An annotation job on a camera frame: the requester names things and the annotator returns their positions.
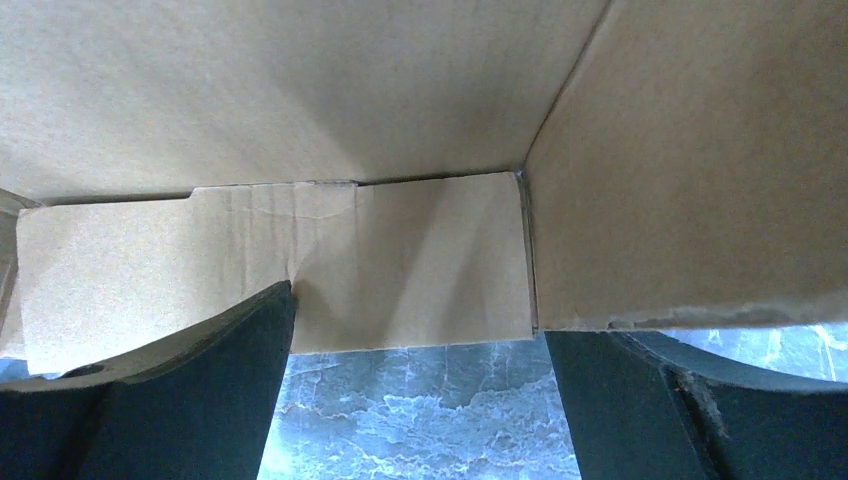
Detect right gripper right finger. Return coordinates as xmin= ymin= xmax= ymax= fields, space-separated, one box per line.
xmin=545 ymin=331 xmax=847 ymax=479

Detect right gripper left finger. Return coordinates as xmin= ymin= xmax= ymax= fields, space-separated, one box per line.
xmin=1 ymin=281 xmax=296 ymax=479

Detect brown cardboard box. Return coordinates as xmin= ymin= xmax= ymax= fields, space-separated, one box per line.
xmin=1 ymin=1 xmax=847 ymax=374

